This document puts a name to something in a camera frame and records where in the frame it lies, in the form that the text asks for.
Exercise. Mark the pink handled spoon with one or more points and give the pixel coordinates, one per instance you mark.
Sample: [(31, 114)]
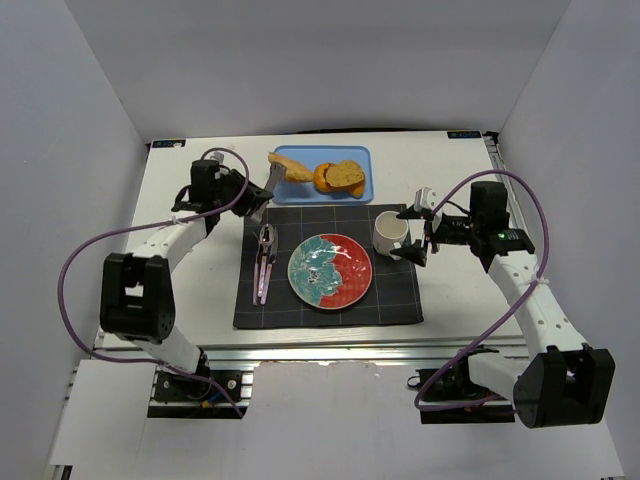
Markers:
[(265, 258)]

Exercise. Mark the brown seeded bread slice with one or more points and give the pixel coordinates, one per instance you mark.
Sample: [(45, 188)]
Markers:
[(344, 174)]

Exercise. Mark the right corner table label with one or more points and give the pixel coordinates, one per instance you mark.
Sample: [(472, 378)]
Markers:
[(464, 134)]

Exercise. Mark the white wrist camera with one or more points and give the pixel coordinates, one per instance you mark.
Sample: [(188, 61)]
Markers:
[(426, 199), (215, 157)]

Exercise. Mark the aluminium table frame rail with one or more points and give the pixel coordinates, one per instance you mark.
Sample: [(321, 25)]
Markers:
[(386, 346)]

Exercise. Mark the dark checked placemat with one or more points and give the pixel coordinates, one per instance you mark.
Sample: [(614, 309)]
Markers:
[(392, 299)]

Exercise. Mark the corner table label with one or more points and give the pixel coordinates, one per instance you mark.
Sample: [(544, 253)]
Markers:
[(464, 134), (168, 143)]

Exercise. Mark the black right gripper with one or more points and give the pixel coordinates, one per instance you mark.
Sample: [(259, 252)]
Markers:
[(428, 235)]

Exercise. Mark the blue plastic tray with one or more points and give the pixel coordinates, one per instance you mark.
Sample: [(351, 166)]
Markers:
[(305, 194)]

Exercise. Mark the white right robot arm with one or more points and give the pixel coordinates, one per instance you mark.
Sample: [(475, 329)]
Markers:
[(566, 381)]

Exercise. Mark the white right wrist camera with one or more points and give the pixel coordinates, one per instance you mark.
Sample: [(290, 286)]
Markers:
[(426, 199)]

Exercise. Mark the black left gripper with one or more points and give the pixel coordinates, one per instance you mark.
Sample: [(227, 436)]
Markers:
[(258, 201)]

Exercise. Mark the left corner table label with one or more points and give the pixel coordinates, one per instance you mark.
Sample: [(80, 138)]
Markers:
[(168, 143)]

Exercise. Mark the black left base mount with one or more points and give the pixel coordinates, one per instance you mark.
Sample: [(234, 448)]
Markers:
[(177, 397)]

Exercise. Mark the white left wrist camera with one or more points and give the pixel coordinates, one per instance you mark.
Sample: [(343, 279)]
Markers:
[(215, 157)]

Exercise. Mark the light golden bread loaf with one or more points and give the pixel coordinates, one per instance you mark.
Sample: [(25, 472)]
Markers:
[(294, 171)]

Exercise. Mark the metal serving tongs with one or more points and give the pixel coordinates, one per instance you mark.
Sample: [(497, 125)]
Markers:
[(276, 174)]

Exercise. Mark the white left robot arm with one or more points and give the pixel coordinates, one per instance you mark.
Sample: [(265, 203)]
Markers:
[(137, 299)]

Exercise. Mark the teal and red plate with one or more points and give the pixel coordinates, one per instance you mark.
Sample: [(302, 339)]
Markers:
[(330, 271)]

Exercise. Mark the white ceramic mug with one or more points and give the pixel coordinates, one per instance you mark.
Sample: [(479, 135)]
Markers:
[(389, 233)]

